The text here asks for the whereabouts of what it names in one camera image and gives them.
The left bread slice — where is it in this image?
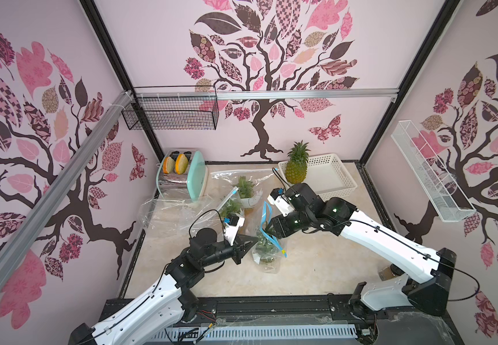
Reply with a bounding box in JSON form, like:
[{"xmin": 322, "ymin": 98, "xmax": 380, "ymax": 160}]
[{"xmin": 162, "ymin": 156, "xmax": 175, "ymax": 174}]

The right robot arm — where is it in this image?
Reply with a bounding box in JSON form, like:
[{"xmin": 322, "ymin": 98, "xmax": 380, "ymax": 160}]
[{"xmin": 262, "ymin": 183, "xmax": 457, "ymax": 316}]

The white slotted cable duct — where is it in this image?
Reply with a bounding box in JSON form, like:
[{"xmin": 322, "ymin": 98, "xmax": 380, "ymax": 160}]
[{"xmin": 146, "ymin": 324, "xmax": 358, "ymax": 344}]

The amber bottle black cap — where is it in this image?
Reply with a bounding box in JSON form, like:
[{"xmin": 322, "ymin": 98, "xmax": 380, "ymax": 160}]
[{"xmin": 378, "ymin": 264, "xmax": 404, "ymax": 281}]

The right bread slice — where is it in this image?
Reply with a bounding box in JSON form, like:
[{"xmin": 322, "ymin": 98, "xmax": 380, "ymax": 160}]
[{"xmin": 175, "ymin": 154, "xmax": 189, "ymax": 175}]

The zip-top bag clear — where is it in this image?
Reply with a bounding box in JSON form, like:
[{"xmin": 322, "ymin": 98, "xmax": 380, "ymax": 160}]
[
  {"xmin": 205, "ymin": 168, "xmax": 281, "ymax": 211},
  {"xmin": 138, "ymin": 196, "xmax": 214, "ymax": 238},
  {"xmin": 205, "ymin": 187, "xmax": 245, "ymax": 219},
  {"xmin": 251, "ymin": 201, "xmax": 287, "ymax": 274}
]

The white wire wall shelf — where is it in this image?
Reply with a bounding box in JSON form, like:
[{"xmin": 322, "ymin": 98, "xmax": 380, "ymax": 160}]
[{"xmin": 391, "ymin": 120, "xmax": 476, "ymax": 222}]

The silver toaster mint side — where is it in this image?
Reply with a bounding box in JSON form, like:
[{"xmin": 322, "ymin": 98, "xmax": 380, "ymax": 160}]
[{"xmin": 156, "ymin": 149, "xmax": 209, "ymax": 200}]

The bread slice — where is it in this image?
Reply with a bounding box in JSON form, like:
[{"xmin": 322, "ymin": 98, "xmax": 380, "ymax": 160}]
[
  {"xmin": 162, "ymin": 156, "xmax": 175, "ymax": 174},
  {"xmin": 175, "ymin": 154, "xmax": 189, "ymax": 175}
]

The aluminium frame bar back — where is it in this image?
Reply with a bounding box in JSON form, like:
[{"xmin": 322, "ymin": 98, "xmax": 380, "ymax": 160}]
[{"xmin": 136, "ymin": 89, "xmax": 399, "ymax": 101}]

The pineapple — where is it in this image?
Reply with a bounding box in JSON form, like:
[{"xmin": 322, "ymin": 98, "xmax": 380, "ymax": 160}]
[
  {"xmin": 219, "ymin": 199, "xmax": 243, "ymax": 218},
  {"xmin": 253, "ymin": 231, "xmax": 280, "ymax": 266},
  {"xmin": 285, "ymin": 141, "xmax": 309, "ymax": 184},
  {"xmin": 235, "ymin": 175, "xmax": 262, "ymax": 208}
]

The white plastic basket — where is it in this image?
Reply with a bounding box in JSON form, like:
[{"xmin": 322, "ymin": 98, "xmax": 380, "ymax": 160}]
[{"xmin": 278, "ymin": 152, "xmax": 358, "ymax": 202}]

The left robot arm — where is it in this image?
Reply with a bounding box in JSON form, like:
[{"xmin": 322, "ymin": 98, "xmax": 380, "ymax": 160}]
[{"xmin": 68, "ymin": 228, "xmax": 258, "ymax": 344}]

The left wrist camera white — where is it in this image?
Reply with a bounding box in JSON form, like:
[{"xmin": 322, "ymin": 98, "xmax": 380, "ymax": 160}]
[{"xmin": 224, "ymin": 214, "xmax": 245, "ymax": 246}]

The aluminium frame bar left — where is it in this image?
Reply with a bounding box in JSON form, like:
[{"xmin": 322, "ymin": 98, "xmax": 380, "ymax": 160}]
[{"xmin": 0, "ymin": 91, "xmax": 134, "ymax": 292}]

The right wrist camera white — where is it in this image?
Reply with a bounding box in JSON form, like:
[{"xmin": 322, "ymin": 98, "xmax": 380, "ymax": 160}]
[{"xmin": 267, "ymin": 188, "xmax": 294, "ymax": 216}]

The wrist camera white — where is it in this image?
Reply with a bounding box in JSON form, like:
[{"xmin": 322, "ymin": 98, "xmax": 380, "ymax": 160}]
[
  {"xmin": 224, "ymin": 214, "xmax": 245, "ymax": 246},
  {"xmin": 267, "ymin": 188, "xmax": 294, "ymax": 216}
]

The black wire wall basket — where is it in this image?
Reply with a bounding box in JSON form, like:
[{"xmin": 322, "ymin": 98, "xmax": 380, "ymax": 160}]
[{"xmin": 122, "ymin": 85, "xmax": 220, "ymax": 130}]

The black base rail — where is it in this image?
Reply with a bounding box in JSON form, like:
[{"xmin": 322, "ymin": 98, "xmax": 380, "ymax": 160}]
[{"xmin": 90, "ymin": 295, "xmax": 465, "ymax": 345}]

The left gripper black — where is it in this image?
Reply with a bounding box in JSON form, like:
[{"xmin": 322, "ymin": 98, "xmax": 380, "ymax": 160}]
[{"xmin": 199, "ymin": 234, "xmax": 257, "ymax": 268}]

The aluminium frame bar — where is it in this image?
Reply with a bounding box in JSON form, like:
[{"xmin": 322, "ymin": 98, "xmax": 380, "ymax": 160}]
[
  {"xmin": 136, "ymin": 89, "xmax": 399, "ymax": 101},
  {"xmin": 0, "ymin": 91, "xmax": 134, "ymax": 292}
]

